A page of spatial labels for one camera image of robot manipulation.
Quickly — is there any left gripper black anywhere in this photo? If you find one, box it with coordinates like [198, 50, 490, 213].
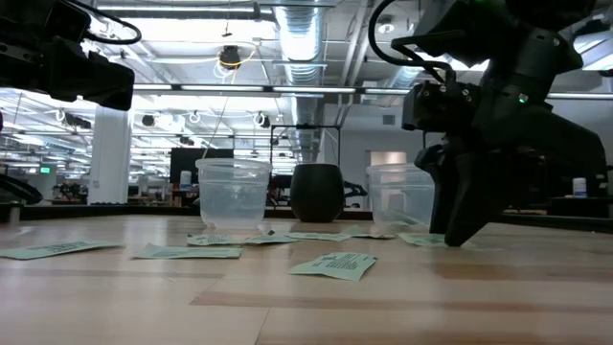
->
[28, 36, 136, 112]

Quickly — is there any grey ceiling pipe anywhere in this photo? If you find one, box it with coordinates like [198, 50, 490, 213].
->
[95, 4, 277, 21]

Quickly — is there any black round cup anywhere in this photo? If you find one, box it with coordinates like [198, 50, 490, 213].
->
[289, 163, 346, 223]

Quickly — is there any black table edge rail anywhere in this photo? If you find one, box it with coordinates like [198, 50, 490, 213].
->
[0, 200, 613, 235]

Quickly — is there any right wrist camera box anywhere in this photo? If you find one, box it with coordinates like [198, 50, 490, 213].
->
[401, 80, 480, 133]

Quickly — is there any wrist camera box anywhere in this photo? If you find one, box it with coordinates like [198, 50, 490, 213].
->
[13, 0, 92, 48]
[401, 80, 480, 133]

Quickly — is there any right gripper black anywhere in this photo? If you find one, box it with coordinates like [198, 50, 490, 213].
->
[415, 71, 608, 247]

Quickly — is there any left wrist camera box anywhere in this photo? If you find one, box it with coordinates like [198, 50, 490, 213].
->
[13, 0, 92, 48]

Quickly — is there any yellow camera cable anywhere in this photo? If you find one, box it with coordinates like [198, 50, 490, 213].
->
[217, 45, 260, 68]

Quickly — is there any black desk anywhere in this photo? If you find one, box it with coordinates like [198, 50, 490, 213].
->
[548, 195, 613, 218]

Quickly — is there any white building pillar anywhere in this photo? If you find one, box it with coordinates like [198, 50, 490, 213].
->
[87, 107, 134, 206]

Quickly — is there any wide silver ventilation duct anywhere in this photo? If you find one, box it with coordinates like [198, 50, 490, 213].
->
[273, 0, 328, 164]

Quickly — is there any thick black cable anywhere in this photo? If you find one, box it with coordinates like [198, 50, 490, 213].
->
[0, 172, 44, 205]

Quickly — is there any slanted silver ventilation duct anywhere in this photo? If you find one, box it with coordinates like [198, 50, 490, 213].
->
[390, 65, 425, 90]

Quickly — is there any green stevia sweetener packet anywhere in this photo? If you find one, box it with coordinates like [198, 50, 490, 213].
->
[131, 242, 244, 261]
[241, 230, 302, 245]
[340, 224, 397, 241]
[288, 251, 379, 283]
[285, 231, 354, 242]
[186, 233, 250, 247]
[0, 240, 125, 262]
[397, 232, 450, 248]

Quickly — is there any long LED light bar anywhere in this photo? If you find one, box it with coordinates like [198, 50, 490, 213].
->
[132, 83, 414, 99]

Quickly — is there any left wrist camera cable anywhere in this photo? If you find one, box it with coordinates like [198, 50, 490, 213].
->
[61, 0, 143, 46]

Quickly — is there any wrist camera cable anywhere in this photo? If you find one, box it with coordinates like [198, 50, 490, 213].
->
[61, 0, 143, 46]
[367, 0, 454, 85]

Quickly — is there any black overhead camera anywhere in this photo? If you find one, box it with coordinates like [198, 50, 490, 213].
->
[218, 45, 242, 71]

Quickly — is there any clear plastic tub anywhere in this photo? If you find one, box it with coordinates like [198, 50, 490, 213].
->
[194, 157, 273, 230]
[366, 162, 436, 232]

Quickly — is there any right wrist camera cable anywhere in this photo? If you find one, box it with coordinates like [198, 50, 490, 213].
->
[367, 0, 454, 85]

